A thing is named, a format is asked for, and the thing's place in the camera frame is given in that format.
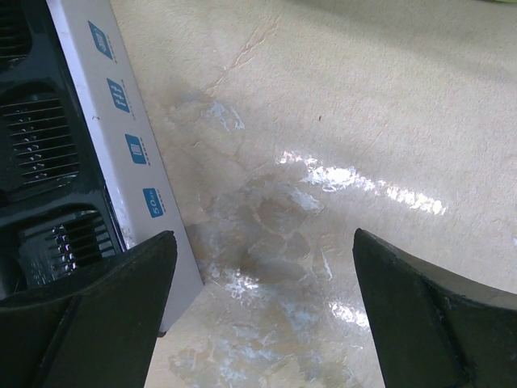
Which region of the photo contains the white clipper kit box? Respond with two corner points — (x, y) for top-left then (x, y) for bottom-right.
(1, 1), (203, 335)

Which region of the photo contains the comb guard in tray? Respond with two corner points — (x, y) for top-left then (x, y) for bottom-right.
(1, 1), (32, 61)

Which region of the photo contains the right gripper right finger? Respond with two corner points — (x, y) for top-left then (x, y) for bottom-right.
(353, 229), (516, 388)

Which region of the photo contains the black comb guard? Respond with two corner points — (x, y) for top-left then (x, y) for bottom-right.
(1, 92), (79, 192)
(19, 210), (116, 289)

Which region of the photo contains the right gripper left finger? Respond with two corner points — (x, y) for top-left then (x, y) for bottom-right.
(1, 230), (177, 387)

